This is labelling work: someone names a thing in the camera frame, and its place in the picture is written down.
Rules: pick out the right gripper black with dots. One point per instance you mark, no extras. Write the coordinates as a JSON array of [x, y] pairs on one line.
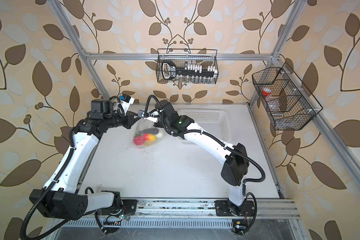
[[159, 124]]

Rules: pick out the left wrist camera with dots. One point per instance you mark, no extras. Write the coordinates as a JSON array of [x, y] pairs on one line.
[[113, 107]]

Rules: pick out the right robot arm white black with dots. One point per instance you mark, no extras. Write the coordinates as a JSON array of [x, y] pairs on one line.
[[237, 168]]

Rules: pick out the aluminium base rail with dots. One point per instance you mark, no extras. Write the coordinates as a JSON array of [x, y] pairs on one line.
[[195, 213]]

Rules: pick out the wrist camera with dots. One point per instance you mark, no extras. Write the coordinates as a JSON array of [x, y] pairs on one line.
[[113, 107], [152, 116]]

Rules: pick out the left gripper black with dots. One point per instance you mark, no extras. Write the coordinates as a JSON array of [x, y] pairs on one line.
[[128, 120]]

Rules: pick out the white plastic basket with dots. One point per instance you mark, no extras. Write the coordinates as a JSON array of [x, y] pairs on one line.
[[214, 122]]

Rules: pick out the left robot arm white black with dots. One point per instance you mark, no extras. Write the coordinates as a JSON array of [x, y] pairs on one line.
[[59, 198]]

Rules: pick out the red toy apple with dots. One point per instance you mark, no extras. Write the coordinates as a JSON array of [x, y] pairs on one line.
[[138, 140]]

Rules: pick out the clear zip top bag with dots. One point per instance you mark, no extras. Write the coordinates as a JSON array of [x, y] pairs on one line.
[[141, 125]]

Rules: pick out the black wire basket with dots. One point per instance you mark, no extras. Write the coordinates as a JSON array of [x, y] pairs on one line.
[[295, 106], [205, 57]]

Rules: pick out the red capped clear bottle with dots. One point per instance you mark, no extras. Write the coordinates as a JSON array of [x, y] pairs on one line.
[[268, 95]]

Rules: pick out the black wire basket back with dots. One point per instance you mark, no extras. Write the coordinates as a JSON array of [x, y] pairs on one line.
[[205, 57]]

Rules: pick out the dark toy eggplant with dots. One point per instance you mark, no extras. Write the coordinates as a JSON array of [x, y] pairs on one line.
[[147, 131]]

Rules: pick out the black wire basket right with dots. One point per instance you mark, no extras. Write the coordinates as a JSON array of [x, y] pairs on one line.
[[295, 106]]

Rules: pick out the black tool with handle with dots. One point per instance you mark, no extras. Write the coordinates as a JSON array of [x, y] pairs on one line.
[[171, 71]]

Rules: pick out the yellow toy potato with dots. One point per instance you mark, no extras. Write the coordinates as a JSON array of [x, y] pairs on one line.
[[149, 143]]

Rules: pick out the red yellow toy mango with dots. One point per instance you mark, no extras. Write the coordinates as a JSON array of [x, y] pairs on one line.
[[149, 137]]

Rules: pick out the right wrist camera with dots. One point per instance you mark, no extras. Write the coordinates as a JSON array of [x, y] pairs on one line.
[[152, 116]]

